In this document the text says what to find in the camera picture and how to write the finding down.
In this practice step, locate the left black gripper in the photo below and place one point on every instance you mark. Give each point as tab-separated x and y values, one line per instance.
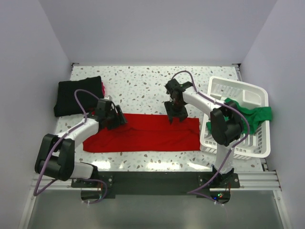
116	123

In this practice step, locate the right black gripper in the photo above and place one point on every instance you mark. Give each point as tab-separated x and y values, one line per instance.
182	115

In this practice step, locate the red t shirt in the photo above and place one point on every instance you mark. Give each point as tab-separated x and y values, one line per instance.
147	132

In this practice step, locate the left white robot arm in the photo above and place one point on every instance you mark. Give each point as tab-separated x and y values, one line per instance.
56	157

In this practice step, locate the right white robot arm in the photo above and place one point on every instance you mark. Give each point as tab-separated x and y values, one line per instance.
226	139

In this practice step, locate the folded pink t shirt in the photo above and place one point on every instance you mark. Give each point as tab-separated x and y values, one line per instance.
103	89

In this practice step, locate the folded black t shirt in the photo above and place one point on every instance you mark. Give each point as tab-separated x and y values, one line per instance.
74	95

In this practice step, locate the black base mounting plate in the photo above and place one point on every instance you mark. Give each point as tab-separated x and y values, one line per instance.
112	184

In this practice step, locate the green t shirt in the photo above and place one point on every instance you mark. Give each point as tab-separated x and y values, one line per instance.
255	117

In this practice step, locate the white plastic laundry basket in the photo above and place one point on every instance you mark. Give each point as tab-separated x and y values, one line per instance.
256	145

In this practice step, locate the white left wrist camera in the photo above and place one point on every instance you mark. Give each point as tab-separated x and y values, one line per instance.
108	97

